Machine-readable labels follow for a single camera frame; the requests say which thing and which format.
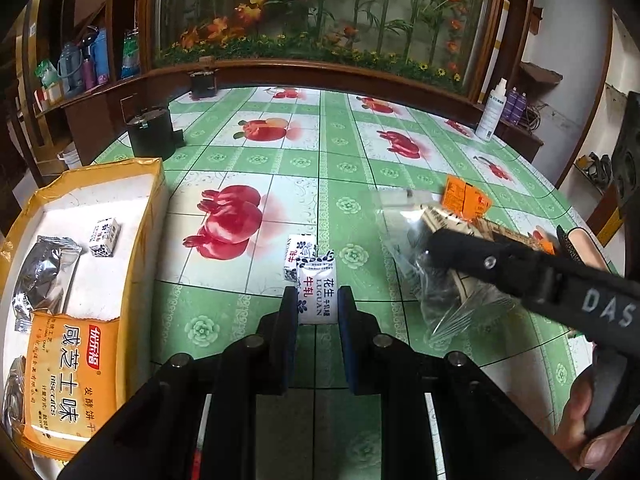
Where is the white bucket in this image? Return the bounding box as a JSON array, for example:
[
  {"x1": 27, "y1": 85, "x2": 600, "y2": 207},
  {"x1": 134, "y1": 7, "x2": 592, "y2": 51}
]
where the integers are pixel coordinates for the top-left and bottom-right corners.
[{"x1": 57, "y1": 142, "x2": 83, "y2": 171}]

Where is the green white packet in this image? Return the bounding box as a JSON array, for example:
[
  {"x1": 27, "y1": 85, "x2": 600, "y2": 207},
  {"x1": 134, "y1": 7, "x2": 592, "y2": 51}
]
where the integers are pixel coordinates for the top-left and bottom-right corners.
[{"x1": 35, "y1": 60, "x2": 61, "y2": 88}]

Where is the small black box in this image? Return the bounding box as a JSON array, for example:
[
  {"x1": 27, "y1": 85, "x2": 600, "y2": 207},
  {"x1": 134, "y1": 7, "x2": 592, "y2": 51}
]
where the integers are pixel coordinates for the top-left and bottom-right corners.
[{"x1": 189, "y1": 69, "x2": 221, "y2": 100}]

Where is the green blue plastic bag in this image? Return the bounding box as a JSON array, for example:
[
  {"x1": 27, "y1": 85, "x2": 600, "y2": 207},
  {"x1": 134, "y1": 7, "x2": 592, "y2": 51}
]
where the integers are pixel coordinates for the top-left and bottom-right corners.
[{"x1": 121, "y1": 29, "x2": 141, "y2": 80}]

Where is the large orange biscuit packet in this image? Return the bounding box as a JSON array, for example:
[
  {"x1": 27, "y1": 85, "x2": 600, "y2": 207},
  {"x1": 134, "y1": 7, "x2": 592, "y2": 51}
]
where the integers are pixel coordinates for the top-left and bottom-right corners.
[{"x1": 20, "y1": 310, "x2": 123, "y2": 463}]

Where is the beige carton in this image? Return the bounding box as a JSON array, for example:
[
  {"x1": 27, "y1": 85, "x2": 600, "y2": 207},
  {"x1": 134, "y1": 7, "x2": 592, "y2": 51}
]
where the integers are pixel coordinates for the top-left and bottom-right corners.
[{"x1": 32, "y1": 82, "x2": 66, "y2": 111}]

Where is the white blue candy packet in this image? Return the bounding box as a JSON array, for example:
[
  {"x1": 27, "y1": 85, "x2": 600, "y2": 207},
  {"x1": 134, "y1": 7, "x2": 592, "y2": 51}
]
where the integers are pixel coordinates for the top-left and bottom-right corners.
[
  {"x1": 295, "y1": 249, "x2": 340, "y2": 326},
  {"x1": 89, "y1": 216, "x2": 122, "y2": 257},
  {"x1": 282, "y1": 234, "x2": 318, "y2": 281}
]

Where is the dark wooden cabinet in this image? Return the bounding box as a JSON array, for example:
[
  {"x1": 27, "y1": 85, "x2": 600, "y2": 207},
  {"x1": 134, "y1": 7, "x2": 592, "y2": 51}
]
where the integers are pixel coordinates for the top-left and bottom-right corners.
[{"x1": 0, "y1": 0, "x2": 546, "y2": 186}]

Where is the tall blue bottle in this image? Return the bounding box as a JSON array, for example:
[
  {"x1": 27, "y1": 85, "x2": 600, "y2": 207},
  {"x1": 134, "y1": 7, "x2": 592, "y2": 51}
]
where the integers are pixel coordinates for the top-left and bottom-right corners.
[{"x1": 92, "y1": 29, "x2": 111, "y2": 87}]

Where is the yellow wooden frame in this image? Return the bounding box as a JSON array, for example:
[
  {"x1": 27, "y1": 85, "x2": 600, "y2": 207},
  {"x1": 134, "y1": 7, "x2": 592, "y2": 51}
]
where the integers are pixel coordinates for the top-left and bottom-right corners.
[{"x1": 587, "y1": 180, "x2": 621, "y2": 246}]

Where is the white spray bottle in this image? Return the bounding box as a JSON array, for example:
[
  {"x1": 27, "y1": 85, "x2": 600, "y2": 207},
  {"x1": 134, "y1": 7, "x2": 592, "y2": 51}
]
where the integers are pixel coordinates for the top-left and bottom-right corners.
[{"x1": 475, "y1": 78, "x2": 508, "y2": 142}]

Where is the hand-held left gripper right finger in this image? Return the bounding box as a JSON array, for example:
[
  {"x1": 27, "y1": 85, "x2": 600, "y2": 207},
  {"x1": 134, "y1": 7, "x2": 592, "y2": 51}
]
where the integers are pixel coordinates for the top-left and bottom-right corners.
[{"x1": 337, "y1": 285, "x2": 576, "y2": 480}]

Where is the grey blue jug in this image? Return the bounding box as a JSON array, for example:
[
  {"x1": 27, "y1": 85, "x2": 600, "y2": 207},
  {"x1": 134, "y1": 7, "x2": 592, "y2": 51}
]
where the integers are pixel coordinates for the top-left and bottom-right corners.
[{"x1": 57, "y1": 42, "x2": 86, "y2": 96}]

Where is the glass case with artificial flowers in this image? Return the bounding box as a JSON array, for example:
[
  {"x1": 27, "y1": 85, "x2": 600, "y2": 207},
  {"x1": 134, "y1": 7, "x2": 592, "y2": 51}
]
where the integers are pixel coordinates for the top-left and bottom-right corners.
[{"x1": 140, "y1": 0, "x2": 506, "y2": 103}]

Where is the yellow cardboard box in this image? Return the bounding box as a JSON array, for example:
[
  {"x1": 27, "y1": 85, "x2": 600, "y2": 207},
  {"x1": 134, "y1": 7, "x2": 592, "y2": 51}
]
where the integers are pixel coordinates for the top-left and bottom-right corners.
[{"x1": 0, "y1": 157, "x2": 168, "y2": 480}]

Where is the black cylindrical container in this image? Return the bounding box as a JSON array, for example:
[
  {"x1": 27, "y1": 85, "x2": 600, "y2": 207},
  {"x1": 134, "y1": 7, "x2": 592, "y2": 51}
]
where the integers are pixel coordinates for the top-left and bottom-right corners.
[{"x1": 125, "y1": 106, "x2": 183, "y2": 162}]

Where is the beige black slipper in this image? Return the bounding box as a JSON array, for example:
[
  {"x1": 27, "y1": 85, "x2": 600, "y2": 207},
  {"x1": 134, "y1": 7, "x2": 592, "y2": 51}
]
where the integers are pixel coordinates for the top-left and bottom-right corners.
[{"x1": 556, "y1": 225, "x2": 623, "y2": 276}]

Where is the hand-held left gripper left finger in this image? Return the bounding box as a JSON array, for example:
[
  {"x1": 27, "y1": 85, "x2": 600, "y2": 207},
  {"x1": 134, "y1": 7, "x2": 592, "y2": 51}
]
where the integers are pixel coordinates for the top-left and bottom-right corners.
[{"x1": 57, "y1": 285, "x2": 301, "y2": 480}]

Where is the brown cardboard piece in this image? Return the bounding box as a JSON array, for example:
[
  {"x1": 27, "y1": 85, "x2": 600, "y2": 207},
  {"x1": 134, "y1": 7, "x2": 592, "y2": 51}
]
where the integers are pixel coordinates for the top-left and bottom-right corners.
[{"x1": 520, "y1": 62, "x2": 561, "y2": 86}]

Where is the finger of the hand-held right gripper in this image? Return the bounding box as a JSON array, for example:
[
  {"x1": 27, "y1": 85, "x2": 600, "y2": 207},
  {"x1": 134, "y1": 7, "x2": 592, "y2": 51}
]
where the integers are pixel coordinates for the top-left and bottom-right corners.
[{"x1": 429, "y1": 229, "x2": 566, "y2": 311}]

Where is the person's right hand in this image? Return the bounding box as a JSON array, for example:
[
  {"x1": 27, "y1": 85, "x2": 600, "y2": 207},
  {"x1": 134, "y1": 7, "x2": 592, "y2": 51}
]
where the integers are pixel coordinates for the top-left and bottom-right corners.
[{"x1": 555, "y1": 365, "x2": 635, "y2": 471}]

